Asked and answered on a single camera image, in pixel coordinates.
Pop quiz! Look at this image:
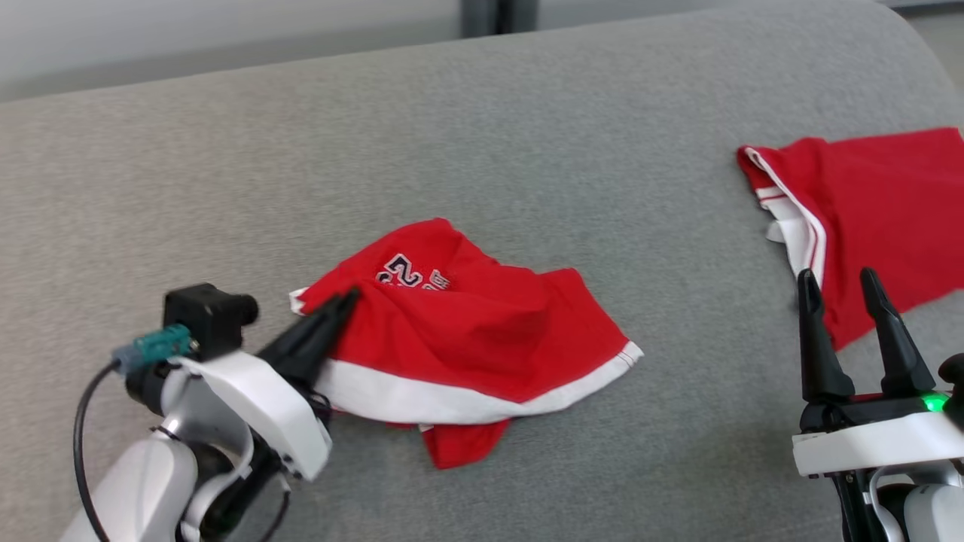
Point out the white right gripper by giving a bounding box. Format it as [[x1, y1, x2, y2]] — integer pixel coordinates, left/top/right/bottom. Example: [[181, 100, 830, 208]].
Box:
[[791, 267, 964, 477]]

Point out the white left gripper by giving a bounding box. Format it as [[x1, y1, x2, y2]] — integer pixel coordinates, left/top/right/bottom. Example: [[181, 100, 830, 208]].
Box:
[[177, 288, 361, 483]]

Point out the red white jersey number 23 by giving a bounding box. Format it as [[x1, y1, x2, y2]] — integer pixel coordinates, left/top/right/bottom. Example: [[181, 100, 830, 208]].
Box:
[[737, 126, 964, 352]]

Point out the red shorts white hem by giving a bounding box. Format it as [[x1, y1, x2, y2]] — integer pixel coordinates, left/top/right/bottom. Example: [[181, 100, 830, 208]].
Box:
[[290, 218, 645, 470]]

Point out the grey partition post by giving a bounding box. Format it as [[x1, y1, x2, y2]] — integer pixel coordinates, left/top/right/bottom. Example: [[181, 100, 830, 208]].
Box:
[[459, 0, 540, 39]]

